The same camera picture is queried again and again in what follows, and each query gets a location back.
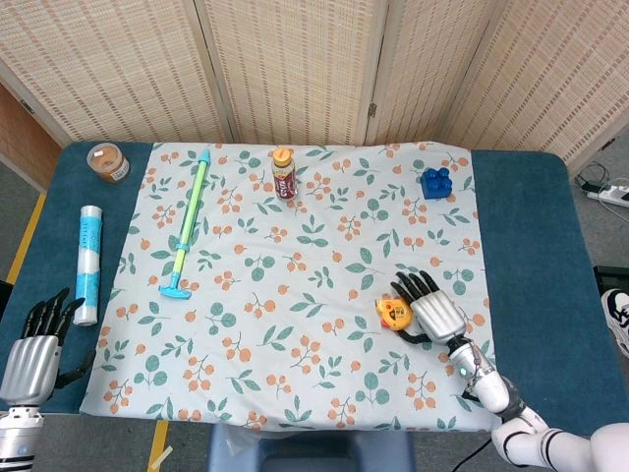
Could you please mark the black box on floor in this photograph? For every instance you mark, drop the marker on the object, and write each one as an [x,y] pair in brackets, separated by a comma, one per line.
[611,280]

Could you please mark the white power strip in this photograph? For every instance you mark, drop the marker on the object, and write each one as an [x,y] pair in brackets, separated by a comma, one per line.
[611,195]

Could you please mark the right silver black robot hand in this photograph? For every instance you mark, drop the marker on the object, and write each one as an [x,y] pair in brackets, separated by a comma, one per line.
[437,317]

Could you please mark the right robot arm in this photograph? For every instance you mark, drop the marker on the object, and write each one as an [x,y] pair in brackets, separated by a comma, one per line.
[491,386]

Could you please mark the blue toy building block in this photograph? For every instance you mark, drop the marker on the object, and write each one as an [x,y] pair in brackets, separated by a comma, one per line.
[436,186]

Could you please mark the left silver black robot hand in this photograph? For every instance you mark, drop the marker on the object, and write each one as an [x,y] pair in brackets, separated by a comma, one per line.
[29,369]

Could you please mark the floral print tablecloth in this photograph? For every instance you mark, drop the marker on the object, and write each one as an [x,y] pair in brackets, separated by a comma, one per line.
[285,305]

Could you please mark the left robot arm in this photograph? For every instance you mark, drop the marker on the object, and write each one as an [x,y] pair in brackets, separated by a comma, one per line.
[19,437]

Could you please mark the clear jar with brown contents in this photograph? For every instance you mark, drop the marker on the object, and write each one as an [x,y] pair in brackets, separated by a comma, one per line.
[109,164]

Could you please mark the woven bamboo folding screen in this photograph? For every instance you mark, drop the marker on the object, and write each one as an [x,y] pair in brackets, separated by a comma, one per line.
[295,69]

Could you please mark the blue white plastic bag roll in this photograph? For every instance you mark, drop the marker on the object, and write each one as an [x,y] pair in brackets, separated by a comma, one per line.
[88,265]

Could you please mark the green blue toy water pump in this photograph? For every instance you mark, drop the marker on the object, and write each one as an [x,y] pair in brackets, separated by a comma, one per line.
[189,216]

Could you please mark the Costa coffee bottle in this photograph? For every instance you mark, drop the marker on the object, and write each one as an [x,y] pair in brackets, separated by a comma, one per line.
[285,179]

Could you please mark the white black sneaker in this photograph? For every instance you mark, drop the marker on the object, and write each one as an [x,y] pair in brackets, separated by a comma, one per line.
[616,319]

